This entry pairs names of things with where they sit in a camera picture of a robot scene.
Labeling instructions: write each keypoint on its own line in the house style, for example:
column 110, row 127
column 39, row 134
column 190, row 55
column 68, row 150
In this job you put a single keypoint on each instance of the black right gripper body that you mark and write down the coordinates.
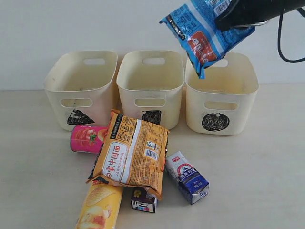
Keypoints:
column 254, row 11

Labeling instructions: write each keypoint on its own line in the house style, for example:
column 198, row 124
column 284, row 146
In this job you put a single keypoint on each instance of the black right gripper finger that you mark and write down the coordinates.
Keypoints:
column 227, row 21

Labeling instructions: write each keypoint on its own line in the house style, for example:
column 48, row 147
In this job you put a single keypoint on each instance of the blue instant noodle packet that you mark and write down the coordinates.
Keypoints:
column 194, row 26

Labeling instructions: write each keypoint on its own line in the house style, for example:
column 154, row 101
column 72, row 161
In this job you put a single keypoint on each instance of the orange instant noodle packet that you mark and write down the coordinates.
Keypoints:
column 133, row 154

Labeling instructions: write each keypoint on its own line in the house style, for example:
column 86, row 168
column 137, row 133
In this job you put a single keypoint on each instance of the white blue milk carton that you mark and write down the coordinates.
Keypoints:
column 192, row 185

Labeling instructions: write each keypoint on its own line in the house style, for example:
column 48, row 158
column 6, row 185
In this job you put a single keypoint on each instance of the purple milk carton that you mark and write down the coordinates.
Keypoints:
column 141, row 200

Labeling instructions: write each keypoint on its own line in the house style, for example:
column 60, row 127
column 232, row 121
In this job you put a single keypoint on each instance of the yellow Lays chips can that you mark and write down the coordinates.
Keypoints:
column 101, row 207

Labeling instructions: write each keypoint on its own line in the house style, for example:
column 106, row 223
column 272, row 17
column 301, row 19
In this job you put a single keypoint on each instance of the cream bin with circle mark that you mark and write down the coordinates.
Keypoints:
column 220, row 103

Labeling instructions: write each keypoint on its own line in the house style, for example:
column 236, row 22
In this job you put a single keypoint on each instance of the cream bin with square mark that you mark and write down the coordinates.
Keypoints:
column 150, row 86

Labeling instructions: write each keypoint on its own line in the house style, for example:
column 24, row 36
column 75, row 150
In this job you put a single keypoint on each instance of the cream bin with triangle mark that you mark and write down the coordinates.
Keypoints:
column 81, row 88

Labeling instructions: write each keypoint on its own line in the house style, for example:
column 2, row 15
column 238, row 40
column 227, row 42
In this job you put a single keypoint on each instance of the pink Lays chips can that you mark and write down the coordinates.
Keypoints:
column 88, row 139

